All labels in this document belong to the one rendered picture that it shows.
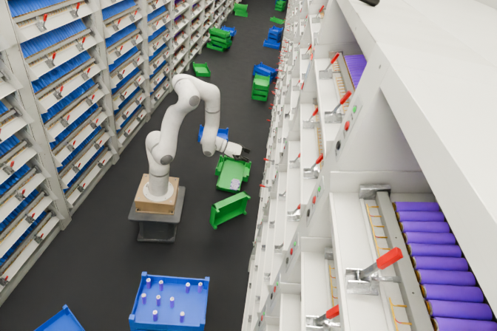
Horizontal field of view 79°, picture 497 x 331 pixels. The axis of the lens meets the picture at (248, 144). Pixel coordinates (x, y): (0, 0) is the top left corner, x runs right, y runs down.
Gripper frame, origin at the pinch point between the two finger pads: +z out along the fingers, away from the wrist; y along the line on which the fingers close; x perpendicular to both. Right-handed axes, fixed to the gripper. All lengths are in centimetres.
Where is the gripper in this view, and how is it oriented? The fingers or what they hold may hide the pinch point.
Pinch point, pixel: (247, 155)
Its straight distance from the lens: 194.5
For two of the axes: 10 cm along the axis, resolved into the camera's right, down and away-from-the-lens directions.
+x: 3.7, -7.2, -5.9
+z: 9.2, 3.7, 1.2
